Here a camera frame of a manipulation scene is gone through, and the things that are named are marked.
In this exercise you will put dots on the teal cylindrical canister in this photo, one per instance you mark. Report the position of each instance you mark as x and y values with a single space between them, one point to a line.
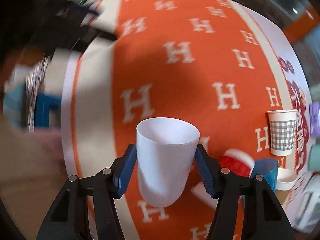
314 158

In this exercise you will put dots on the brown sleeve paper cup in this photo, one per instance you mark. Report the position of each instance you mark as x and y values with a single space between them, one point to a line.
286 179

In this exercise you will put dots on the white plastic cup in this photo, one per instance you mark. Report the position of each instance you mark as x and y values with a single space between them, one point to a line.
165 151

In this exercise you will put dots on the grey checked paper cup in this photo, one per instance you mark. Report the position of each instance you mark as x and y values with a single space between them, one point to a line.
282 130

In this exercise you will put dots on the red paper cup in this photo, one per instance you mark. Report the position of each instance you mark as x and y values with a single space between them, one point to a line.
237 161

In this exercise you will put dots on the orange H-pattern tablecloth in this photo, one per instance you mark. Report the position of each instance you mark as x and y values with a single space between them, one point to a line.
212 63

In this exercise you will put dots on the purple tissue pack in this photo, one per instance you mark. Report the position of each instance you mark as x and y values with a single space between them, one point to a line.
314 110

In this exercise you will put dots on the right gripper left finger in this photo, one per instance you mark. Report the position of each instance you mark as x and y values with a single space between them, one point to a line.
67 217

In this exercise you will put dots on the blue plastic cup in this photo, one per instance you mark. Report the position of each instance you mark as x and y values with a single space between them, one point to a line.
268 168

